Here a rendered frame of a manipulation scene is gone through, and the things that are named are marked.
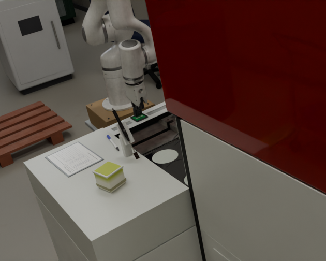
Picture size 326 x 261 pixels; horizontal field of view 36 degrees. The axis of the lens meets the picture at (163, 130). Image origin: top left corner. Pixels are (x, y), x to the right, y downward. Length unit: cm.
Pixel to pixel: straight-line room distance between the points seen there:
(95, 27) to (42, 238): 152
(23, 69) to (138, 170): 377
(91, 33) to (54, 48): 323
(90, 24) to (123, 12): 34
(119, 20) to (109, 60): 41
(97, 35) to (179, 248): 100
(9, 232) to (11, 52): 242
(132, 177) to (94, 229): 27
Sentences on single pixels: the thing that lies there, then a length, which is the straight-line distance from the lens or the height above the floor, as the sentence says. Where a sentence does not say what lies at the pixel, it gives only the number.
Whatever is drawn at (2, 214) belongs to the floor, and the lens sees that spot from 359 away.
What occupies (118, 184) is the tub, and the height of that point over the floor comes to 98.
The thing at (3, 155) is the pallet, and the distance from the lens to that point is 412.
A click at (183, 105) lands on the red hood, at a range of 137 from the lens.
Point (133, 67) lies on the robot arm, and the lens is 190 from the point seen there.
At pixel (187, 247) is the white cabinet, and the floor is 75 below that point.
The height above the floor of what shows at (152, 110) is 96.
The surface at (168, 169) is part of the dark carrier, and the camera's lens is 181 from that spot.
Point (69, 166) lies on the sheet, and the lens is 185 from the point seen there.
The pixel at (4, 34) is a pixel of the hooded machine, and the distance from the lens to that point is 527.
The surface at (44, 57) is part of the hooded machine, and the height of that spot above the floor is 34.
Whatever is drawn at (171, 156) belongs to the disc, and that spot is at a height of 90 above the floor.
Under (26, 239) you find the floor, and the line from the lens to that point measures 326.
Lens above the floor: 186
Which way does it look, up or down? 28 degrees down
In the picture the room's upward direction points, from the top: 12 degrees counter-clockwise
